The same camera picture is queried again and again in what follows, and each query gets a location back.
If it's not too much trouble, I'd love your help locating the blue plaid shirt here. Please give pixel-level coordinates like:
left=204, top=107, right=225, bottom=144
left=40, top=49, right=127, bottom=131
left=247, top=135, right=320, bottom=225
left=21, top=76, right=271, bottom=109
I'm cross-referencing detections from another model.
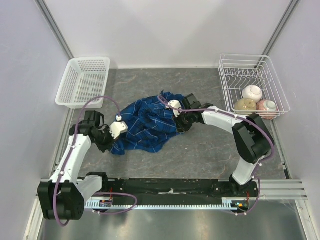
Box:
left=110, top=96, right=181, bottom=155

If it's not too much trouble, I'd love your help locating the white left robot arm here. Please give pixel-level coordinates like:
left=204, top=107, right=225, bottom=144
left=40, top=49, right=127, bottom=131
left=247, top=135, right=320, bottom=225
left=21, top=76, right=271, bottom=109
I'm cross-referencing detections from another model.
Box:
left=37, top=110, right=114, bottom=221

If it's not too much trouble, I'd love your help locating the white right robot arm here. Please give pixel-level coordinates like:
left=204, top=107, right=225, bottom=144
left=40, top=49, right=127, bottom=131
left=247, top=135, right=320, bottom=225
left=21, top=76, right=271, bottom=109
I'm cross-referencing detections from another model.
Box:
left=168, top=94, right=275, bottom=197

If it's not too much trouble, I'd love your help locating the beige ceramic bowl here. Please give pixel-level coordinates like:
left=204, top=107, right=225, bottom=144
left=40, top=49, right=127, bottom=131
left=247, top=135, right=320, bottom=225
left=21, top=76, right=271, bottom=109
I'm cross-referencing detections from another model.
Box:
left=234, top=98, right=257, bottom=111

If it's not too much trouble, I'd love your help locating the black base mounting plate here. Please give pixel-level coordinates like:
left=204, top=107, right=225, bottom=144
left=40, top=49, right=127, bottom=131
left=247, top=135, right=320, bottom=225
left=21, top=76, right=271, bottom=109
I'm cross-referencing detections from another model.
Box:
left=98, top=178, right=259, bottom=199

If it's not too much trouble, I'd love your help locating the white perforated plastic basket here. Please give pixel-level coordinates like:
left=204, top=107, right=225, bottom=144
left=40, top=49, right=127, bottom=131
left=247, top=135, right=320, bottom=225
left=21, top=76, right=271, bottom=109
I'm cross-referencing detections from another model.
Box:
left=55, top=56, right=111, bottom=109

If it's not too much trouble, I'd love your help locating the white ceramic bowl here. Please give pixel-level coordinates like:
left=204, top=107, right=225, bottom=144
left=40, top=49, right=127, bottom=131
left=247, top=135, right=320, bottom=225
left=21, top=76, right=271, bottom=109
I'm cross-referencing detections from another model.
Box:
left=242, top=85, right=263, bottom=103

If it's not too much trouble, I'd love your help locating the pink patterned bowl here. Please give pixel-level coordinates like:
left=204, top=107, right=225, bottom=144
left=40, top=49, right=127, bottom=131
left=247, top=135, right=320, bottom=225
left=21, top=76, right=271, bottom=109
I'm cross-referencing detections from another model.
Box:
left=256, top=100, right=278, bottom=120

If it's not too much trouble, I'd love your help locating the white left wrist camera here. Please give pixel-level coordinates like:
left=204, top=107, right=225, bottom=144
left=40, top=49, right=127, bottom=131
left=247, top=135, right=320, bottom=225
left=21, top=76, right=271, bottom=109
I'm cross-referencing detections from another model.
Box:
left=109, top=121, right=128, bottom=140

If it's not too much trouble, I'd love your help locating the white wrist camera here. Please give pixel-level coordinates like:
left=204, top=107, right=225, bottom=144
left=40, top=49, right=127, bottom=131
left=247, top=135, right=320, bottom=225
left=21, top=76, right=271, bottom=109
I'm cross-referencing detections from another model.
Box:
left=165, top=100, right=182, bottom=118
left=109, top=121, right=128, bottom=140

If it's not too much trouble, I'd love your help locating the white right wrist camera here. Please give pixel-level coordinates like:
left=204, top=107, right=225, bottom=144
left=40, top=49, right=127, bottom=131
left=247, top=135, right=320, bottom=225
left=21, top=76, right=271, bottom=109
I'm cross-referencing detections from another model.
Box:
left=165, top=100, right=182, bottom=118

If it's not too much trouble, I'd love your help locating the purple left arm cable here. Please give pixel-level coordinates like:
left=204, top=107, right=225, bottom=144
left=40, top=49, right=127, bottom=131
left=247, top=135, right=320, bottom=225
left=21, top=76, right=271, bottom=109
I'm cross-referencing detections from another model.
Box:
left=53, top=95, right=138, bottom=227

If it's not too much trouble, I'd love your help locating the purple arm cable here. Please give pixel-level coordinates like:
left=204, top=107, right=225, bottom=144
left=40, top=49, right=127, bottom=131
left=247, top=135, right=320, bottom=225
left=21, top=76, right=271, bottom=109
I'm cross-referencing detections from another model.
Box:
left=53, top=95, right=138, bottom=227
left=157, top=94, right=276, bottom=216

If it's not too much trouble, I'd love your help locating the white wire dish rack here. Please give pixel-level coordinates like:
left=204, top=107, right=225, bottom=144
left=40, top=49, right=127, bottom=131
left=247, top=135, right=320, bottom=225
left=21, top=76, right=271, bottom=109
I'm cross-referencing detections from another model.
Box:
left=218, top=53, right=291, bottom=119

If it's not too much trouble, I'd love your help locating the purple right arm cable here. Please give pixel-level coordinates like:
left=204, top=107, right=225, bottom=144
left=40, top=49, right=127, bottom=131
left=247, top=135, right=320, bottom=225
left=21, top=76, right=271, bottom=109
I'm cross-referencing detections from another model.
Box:
left=157, top=94, right=276, bottom=216

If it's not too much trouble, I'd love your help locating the white slotted cable duct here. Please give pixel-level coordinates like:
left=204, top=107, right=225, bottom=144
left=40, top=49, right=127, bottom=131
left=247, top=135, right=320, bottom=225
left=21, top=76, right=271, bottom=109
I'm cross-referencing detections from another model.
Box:
left=84, top=195, right=250, bottom=211

